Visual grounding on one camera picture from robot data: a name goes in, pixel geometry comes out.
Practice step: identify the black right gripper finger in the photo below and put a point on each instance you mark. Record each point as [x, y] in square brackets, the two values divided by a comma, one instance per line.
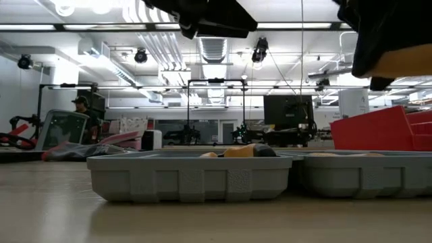
[381, 83]
[378, 40]

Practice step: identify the grey plastic tool case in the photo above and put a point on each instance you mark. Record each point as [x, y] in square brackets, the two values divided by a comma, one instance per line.
[189, 179]

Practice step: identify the white round column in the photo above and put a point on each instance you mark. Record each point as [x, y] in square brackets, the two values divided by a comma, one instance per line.
[347, 101]

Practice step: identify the red plastic bin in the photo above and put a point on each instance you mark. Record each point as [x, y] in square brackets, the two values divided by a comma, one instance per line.
[371, 135]

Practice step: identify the black computer monitor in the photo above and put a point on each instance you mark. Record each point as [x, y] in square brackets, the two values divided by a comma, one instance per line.
[287, 109]

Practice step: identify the black overhead light bar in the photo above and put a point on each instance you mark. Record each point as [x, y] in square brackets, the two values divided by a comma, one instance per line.
[101, 26]

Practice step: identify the black desk equipment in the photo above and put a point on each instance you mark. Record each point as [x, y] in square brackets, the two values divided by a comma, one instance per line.
[287, 138]

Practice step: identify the small white block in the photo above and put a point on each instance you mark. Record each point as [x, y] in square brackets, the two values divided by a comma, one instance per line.
[153, 139]

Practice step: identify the pink flat package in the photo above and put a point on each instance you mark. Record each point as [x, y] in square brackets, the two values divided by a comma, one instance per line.
[121, 138]

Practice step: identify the red black equipment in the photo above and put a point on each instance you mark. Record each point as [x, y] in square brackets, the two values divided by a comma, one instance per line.
[20, 130]

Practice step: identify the white frame office chair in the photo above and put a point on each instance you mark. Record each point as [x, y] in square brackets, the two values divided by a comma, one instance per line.
[60, 128]

